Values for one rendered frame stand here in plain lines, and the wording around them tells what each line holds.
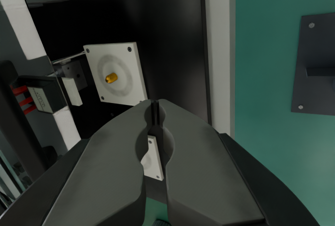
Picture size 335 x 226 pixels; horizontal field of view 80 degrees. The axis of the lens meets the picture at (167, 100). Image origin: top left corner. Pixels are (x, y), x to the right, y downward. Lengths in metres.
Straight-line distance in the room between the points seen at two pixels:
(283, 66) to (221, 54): 0.80
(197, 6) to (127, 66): 0.20
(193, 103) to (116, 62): 0.19
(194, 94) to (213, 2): 0.17
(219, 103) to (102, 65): 0.28
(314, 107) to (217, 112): 0.86
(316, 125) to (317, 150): 0.16
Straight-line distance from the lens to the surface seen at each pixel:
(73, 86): 0.45
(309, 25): 1.11
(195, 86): 0.41
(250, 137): 1.40
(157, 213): 0.85
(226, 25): 0.38
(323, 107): 1.26
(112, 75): 0.48
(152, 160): 0.58
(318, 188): 1.61
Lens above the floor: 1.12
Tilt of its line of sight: 50 degrees down
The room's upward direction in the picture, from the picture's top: 134 degrees counter-clockwise
